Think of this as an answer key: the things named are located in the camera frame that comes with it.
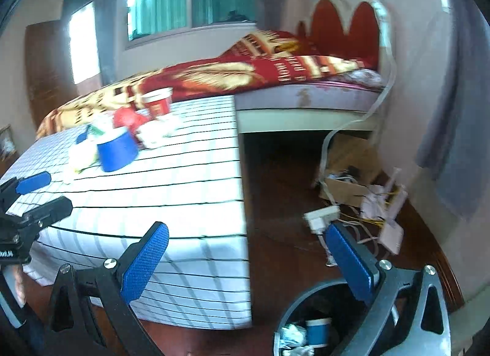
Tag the bed with purple mattress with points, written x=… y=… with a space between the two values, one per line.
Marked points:
x=306 y=97

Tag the cardboard box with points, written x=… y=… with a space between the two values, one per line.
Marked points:
x=356 y=157

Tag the brown wooden door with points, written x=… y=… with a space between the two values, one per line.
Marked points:
x=42 y=72

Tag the red white headboard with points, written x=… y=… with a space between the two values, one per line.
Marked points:
x=360 y=30

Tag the table with checkered cloth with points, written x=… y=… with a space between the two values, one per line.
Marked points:
x=172 y=187

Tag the person's left hand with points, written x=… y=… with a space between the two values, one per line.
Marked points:
x=17 y=283

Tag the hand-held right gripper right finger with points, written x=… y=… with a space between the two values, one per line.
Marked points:
x=352 y=264

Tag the picture frame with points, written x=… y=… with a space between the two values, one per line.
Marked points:
x=7 y=143

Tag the crumpled white paper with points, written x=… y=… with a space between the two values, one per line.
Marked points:
x=291 y=337

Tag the red plastic bag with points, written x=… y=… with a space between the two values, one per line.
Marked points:
x=126 y=118

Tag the narrow bright window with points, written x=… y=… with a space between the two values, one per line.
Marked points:
x=82 y=42

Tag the small blue wrapper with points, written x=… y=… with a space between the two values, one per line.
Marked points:
x=82 y=137

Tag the white paper cup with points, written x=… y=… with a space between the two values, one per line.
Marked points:
x=157 y=132

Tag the white router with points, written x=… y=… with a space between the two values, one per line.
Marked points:
x=394 y=237

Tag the floral pillow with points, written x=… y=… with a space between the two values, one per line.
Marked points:
x=363 y=77

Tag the white power strip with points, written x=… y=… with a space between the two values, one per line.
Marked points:
x=321 y=218

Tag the red white paper bowl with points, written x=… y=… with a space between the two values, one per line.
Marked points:
x=159 y=105

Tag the large grey curtain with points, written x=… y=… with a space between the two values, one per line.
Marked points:
x=455 y=111

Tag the blue paper cup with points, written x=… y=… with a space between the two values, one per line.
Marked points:
x=318 y=333
x=115 y=153

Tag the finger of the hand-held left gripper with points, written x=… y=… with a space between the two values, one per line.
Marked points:
x=34 y=181
x=49 y=210

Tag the bed with red patterned blanket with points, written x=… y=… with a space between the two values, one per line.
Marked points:
x=214 y=72

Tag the black trash bin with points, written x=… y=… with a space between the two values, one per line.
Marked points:
x=298 y=302

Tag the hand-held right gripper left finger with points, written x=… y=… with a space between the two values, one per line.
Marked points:
x=145 y=260

